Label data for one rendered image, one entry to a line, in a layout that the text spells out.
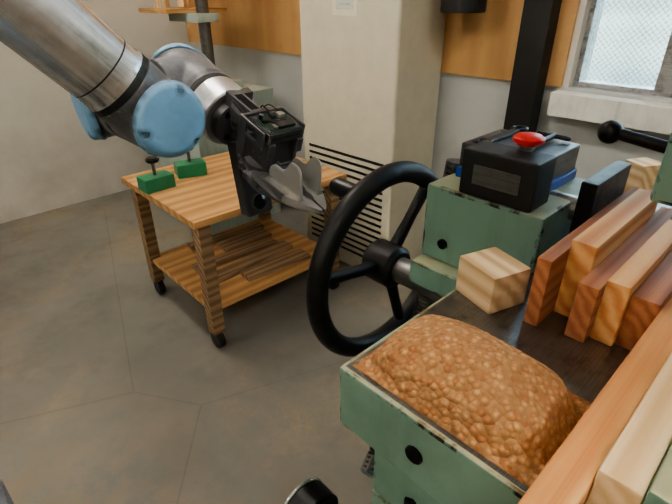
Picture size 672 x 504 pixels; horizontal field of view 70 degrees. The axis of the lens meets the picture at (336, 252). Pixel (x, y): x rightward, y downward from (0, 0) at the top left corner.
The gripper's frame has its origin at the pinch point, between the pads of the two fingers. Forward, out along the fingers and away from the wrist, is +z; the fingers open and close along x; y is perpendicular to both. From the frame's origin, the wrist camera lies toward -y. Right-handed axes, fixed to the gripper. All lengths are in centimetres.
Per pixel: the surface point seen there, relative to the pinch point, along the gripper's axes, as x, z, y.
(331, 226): -3.8, 6.1, 3.6
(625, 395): -12.2, 36.6, 18.5
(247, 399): 18, -22, -103
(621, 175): 12.4, 25.9, 19.7
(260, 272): 49, -60, -96
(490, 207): 3.6, 19.0, 13.6
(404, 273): 5.5, 12.9, -3.1
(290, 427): 21, -5, -97
